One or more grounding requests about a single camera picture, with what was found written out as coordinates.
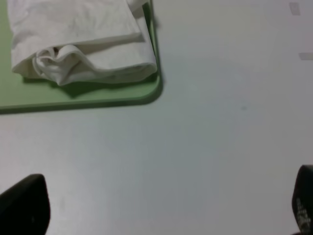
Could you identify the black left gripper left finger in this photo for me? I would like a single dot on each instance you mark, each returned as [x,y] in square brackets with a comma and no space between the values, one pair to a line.
[25,207]

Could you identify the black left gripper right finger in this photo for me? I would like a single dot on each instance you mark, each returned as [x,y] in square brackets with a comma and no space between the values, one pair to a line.
[302,200]

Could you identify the white short sleeve shirt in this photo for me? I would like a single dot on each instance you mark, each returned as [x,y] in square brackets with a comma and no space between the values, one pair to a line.
[69,41]

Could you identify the green plastic tray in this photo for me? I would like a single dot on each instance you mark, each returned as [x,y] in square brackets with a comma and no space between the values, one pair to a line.
[19,95]

